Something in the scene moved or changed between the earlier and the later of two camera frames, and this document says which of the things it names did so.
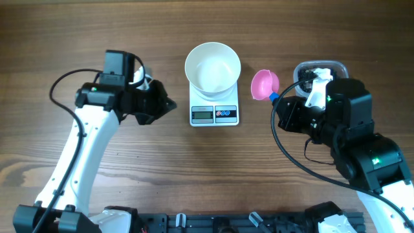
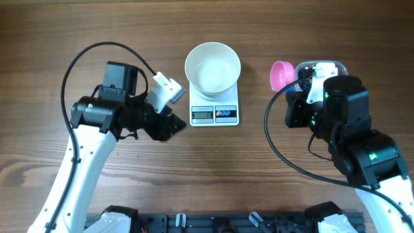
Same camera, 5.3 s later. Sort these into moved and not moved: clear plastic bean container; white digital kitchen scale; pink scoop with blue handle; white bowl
Moved: pink scoop with blue handle
Not moved: white digital kitchen scale; white bowl; clear plastic bean container
